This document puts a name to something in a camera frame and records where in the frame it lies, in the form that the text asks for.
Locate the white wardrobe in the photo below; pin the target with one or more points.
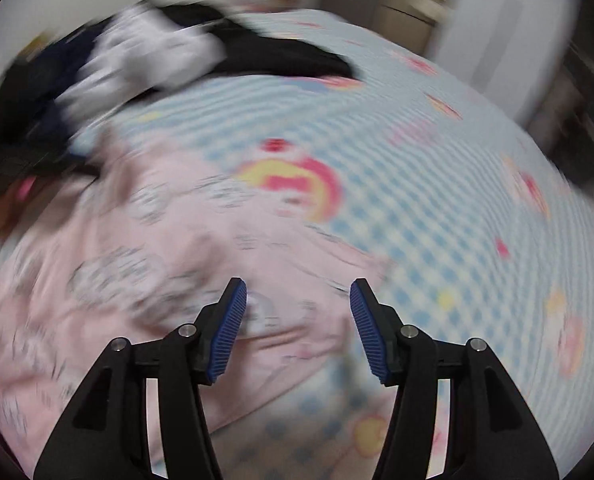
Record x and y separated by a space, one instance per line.
502 35

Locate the blue checkered cartoon bedsheet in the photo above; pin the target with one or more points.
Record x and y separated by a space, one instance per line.
427 210

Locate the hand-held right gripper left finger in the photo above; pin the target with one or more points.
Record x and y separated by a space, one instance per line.
229 330

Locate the navy blue garment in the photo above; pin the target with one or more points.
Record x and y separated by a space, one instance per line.
32 90

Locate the pink printed pajama pants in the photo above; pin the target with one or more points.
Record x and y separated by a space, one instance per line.
127 240

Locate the white garment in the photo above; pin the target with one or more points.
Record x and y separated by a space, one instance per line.
147 55

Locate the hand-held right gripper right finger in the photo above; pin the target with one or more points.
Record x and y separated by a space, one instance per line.
367 330

